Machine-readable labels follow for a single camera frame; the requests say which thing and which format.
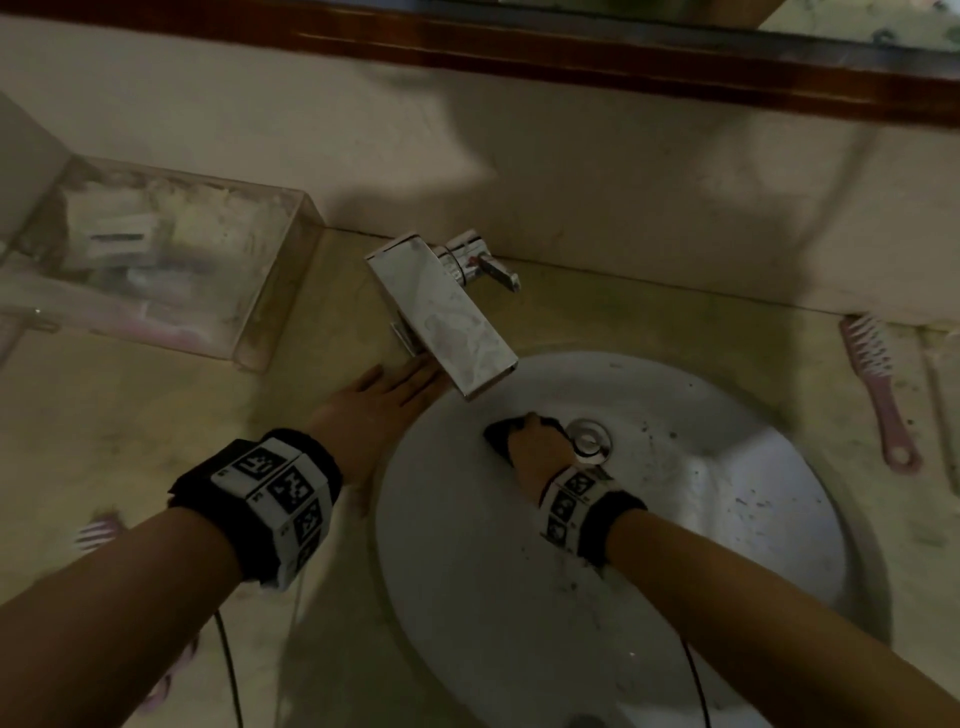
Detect person's right hand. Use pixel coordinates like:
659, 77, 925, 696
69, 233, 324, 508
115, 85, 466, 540
506, 412, 579, 505

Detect person's left hand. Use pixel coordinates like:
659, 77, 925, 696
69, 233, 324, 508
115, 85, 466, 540
307, 352, 455, 489

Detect clear box with toiletries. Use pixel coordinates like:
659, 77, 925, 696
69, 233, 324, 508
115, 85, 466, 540
0, 153, 325, 375

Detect white ceramic sink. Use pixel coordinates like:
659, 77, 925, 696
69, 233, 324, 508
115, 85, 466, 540
374, 350, 894, 728

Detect person's right forearm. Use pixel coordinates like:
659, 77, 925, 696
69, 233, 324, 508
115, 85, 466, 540
603, 509, 960, 728

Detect person's left forearm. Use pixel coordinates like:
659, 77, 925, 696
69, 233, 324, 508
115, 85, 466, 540
0, 506, 245, 728

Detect chrome sink drain plug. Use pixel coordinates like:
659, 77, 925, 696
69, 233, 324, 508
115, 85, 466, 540
566, 418, 614, 463

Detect right wrist marker band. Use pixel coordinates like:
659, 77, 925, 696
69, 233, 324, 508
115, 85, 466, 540
536, 463, 648, 570

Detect wrist marker band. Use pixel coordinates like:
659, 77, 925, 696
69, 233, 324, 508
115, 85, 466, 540
168, 428, 345, 594
536, 463, 648, 570

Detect left wrist marker band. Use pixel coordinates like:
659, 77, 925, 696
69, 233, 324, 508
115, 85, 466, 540
168, 428, 345, 594

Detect chrome square faucet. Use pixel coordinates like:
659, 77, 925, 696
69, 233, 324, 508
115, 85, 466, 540
365, 228, 523, 401

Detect pink striped comb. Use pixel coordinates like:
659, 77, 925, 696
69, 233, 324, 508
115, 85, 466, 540
74, 513, 125, 554

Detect pile of toiletry packets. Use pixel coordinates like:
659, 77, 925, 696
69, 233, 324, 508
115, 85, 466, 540
29, 179, 298, 346

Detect pink comb counter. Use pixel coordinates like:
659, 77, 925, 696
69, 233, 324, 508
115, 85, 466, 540
138, 637, 202, 715

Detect wood-framed mirror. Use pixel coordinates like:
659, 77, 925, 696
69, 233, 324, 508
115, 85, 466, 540
0, 0, 960, 129

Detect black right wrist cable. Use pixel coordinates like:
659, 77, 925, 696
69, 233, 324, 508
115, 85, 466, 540
678, 633, 712, 728

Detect pink comb with ring handle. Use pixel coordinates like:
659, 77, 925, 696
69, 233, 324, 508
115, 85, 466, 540
838, 313, 924, 475

